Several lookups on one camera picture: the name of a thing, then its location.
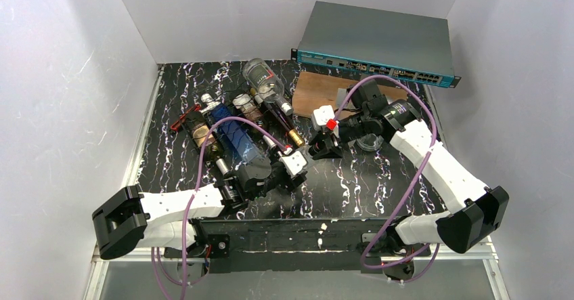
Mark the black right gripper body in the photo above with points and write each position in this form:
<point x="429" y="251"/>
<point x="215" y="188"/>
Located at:
<point x="332" y="141"/>

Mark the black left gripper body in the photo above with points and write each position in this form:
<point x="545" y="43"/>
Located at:
<point x="278" y="179"/>

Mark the clear round glass bottle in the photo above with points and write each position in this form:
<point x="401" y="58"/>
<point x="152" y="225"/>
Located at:
<point x="370" y="142"/>

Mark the clear bottle grey label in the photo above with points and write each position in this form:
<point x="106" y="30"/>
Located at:
<point x="267" y="84"/>

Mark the clear bottle gold label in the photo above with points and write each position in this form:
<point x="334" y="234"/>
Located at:
<point x="310" y="151"/>

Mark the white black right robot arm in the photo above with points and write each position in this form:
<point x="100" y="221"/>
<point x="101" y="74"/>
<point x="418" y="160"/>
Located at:
<point x="474" y="210"/>

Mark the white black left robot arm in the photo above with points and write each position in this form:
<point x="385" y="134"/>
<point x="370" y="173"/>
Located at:
<point x="170" y="217"/>

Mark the dark bottle gold foil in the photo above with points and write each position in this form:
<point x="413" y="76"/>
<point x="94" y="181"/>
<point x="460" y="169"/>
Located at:
<point x="283" y="119"/>

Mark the blue square glass bottle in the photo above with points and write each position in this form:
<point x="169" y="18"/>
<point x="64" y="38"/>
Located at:
<point x="241" y="146"/>

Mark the dark bottle brown label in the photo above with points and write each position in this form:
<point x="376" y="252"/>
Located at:
<point x="197" y="128"/>

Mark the red black wine rack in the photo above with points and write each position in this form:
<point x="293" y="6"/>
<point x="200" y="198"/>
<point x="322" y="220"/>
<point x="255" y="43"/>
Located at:
<point x="177" y="126"/>

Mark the wooden board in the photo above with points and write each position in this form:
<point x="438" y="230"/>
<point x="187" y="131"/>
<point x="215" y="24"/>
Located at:
<point x="315" y="90"/>

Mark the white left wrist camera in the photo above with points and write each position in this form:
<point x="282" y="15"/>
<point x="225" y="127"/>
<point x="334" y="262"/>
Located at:
<point x="295" y="162"/>

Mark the metal bracket with knob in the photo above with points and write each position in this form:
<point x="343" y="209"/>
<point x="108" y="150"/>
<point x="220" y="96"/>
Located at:
<point x="340" y="97"/>

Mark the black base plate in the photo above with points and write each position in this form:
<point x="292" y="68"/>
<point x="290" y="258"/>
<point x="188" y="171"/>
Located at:
<point x="283" y="245"/>

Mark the teal network switch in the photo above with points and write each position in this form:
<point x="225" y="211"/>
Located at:
<point x="370" y="41"/>

